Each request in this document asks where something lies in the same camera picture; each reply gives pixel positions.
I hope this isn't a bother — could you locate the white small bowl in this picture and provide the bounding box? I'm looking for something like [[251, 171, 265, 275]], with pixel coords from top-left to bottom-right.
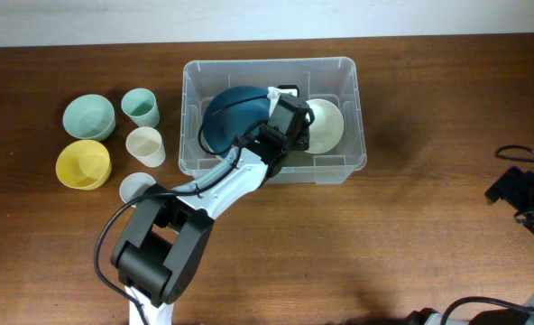
[[307, 98, 345, 154]]

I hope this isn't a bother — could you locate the dark blue bowl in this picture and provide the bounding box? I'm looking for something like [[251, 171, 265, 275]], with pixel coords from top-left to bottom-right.
[[198, 86, 270, 158]]

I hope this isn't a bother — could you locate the mint green cup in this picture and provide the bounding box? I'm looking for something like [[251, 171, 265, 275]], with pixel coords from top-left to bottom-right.
[[121, 88, 161, 127]]

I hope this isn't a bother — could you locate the mint green small bowl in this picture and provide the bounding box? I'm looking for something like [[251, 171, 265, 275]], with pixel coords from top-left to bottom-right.
[[62, 94, 115, 141]]

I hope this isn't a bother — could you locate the yellow small bowl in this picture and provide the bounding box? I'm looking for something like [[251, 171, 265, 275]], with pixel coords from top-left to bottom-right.
[[55, 140, 112, 190]]

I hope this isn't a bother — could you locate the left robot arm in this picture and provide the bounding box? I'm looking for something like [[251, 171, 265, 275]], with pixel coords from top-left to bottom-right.
[[104, 88, 315, 324]]

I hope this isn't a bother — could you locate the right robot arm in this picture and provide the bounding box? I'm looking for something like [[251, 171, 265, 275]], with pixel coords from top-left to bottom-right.
[[404, 167, 534, 325]]

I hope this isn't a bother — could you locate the clear plastic storage bin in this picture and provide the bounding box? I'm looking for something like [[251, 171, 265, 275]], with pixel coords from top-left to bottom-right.
[[179, 57, 367, 184]]

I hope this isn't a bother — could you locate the cream white cup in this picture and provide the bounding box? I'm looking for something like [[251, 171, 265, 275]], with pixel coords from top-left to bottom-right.
[[125, 126, 166, 168]]

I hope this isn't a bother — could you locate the grey cup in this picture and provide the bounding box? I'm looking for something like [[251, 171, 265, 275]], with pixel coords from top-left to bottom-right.
[[119, 172, 156, 203]]

